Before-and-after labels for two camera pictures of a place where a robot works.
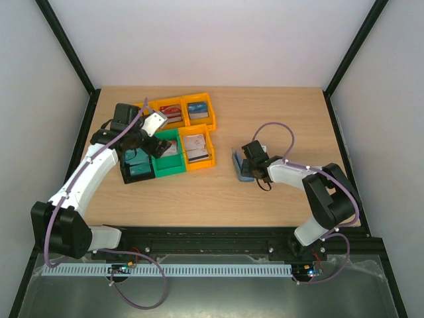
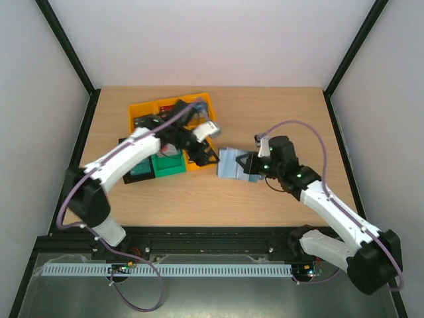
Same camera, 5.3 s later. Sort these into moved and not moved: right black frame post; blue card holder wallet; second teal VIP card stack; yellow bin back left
Moved: blue card holder wallet
Not moved: yellow bin back left; second teal VIP card stack; right black frame post
